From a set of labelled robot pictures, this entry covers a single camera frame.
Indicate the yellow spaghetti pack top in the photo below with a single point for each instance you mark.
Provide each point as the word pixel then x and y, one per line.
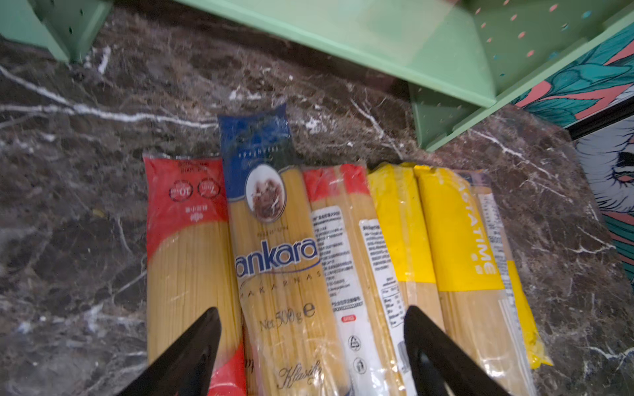
pixel 395 193

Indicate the red spaghetti pack white label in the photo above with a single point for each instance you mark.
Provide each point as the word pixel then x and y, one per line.
pixel 364 290

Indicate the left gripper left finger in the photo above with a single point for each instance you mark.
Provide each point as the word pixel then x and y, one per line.
pixel 186 367

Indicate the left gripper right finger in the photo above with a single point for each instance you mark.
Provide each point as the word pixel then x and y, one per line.
pixel 438 365

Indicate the green wooden two-tier shelf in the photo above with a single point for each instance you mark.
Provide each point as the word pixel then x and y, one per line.
pixel 463 60

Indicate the yellow spaghetti pack white label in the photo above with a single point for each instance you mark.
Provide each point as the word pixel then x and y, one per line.
pixel 534 346

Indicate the red yellow spaghetti pack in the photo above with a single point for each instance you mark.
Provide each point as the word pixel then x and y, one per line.
pixel 190 264

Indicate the blue Ankara spaghetti pack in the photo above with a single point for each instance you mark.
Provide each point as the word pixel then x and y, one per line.
pixel 281 280

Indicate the yellow Pastatime spaghetti pack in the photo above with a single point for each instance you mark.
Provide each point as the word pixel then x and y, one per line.
pixel 476 309

